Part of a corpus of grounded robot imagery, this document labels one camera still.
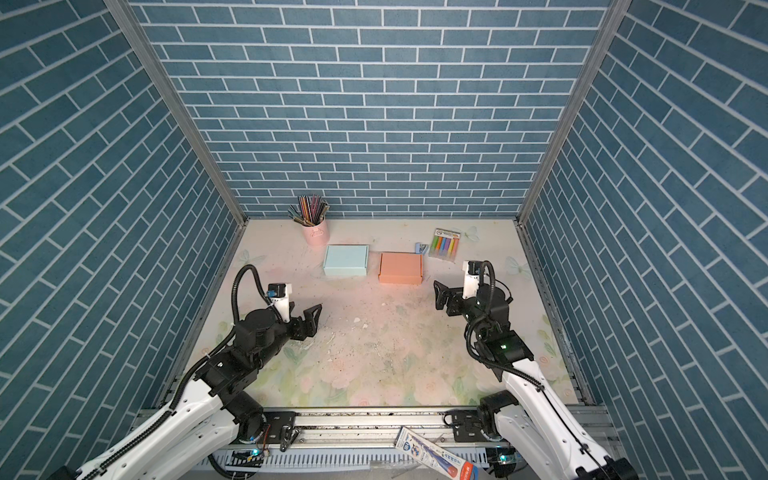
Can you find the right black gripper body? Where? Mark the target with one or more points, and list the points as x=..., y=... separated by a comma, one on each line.
x=469, y=309

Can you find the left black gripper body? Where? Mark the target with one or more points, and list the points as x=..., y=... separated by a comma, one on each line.
x=281, y=333

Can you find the pink paper box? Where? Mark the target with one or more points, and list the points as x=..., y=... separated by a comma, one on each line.
x=401, y=268

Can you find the mint green paper box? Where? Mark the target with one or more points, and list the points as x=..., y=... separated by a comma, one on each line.
x=346, y=260

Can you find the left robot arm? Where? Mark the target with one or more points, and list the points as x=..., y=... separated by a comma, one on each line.
x=210, y=408

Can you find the white red toothpaste box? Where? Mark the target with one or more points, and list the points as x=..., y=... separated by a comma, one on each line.
x=435, y=457

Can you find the clear case of markers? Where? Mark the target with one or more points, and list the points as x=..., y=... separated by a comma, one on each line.
x=444, y=244

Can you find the pink pencil cup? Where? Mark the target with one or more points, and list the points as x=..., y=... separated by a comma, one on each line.
x=317, y=235

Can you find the bundle of coloured pencils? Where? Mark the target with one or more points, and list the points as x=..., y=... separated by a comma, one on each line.
x=310, y=210

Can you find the left green circuit board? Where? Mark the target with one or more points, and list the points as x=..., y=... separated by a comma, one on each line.
x=247, y=458

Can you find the green circuit board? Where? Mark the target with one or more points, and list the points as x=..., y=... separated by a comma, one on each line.
x=502, y=461
x=247, y=458

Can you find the right green circuit board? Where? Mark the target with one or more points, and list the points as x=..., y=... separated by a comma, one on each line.
x=502, y=461

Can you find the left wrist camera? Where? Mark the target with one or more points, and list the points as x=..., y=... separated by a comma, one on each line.
x=279, y=296

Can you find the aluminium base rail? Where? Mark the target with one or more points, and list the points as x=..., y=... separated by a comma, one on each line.
x=333, y=440

